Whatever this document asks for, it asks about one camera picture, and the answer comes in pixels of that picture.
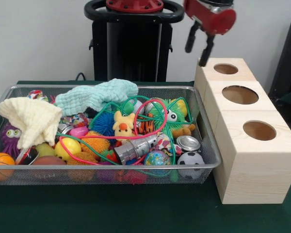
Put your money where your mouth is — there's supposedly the yellow plush chick toy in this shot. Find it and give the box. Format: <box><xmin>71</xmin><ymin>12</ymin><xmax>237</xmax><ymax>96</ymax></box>
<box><xmin>112</xmin><ymin>111</ymin><xmax>136</xmax><ymax>141</ymax></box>

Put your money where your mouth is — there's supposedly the mint green cloth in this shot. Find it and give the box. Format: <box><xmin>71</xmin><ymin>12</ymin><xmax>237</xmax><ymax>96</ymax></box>
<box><xmin>55</xmin><ymin>78</ymin><xmax>139</xmax><ymax>117</ymax></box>

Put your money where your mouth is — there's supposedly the cream yellow cloth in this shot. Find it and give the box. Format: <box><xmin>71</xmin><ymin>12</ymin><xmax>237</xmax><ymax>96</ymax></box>
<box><xmin>0</xmin><ymin>98</ymin><xmax>63</xmax><ymax>149</ymax></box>

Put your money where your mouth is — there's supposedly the purple spiky monster toy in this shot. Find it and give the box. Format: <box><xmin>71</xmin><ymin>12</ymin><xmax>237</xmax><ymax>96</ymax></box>
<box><xmin>1</xmin><ymin>122</ymin><xmax>21</xmax><ymax>156</ymax></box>

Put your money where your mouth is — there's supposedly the green spiky monster toy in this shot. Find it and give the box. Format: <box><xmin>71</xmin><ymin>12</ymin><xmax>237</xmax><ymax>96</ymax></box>
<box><xmin>149</xmin><ymin>98</ymin><xmax>189</xmax><ymax>129</ymax></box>

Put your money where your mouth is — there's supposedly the orange basketball toy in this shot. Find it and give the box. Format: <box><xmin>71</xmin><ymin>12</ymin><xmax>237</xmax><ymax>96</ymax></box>
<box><xmin>0</xmin><ymin>152</ymin><xmax>16</xmax><ymax>182</ymax></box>

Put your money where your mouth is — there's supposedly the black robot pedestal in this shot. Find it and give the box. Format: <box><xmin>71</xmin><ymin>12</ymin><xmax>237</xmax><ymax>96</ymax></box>
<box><xmin>83</xmin><ymin>0</ymin><xmax>185</xmax><ymax>83</ymax></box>

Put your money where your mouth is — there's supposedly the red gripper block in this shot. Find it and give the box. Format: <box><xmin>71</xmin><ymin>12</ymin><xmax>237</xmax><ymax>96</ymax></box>
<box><xmin>183</xmin><ymin>0</ymin><xmax>237</xmax><ymax>67</ymax></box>

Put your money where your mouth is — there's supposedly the dark green table cloth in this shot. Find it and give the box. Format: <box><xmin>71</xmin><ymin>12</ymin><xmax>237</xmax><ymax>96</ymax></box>
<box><xmin>0</xmin><ymin>80</ymin><xmax>291</xmax><ymax>233</ymax></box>

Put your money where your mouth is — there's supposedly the shallow wire mesh bin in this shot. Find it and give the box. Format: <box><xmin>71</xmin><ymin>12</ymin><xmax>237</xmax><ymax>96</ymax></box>
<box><xmin>0</xmin><ymin>84</ymin><xmax>222</xmax><ymax>187</ymax></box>

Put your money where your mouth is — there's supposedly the wooden box with three holes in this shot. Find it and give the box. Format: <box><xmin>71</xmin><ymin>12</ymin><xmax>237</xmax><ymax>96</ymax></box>
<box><xmin>193</xmin><ymin>57</ymin><xmax>291</xmax><ymax>205</ymax></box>

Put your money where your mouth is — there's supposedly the silver robot toy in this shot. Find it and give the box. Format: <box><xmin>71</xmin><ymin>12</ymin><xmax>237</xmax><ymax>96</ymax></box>
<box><xmin>113</xmin><ymin>133</ymin><xmax>161</xmax><ymax>165</ymax></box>

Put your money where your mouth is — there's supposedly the brown teddy bear toy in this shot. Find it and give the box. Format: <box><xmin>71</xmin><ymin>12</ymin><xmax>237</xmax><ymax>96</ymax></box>
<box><xmin>172</xmin><ymin>123</ymin><xmax>196</xmax><ymax>138</ymax></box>

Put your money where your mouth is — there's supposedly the crushed silver can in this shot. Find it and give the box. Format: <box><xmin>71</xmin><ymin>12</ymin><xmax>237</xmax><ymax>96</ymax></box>
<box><xmin>176</xmin><ymin>135</ymin><xmax>201</xmax><ymax>153</ymax></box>

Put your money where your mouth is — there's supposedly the black and white soccer ball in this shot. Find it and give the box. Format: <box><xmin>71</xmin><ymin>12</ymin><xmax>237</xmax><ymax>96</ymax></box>
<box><xmin>177</xmin><ymin>151</ymin><xmax>206</xmax><ymax>180</ymax></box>

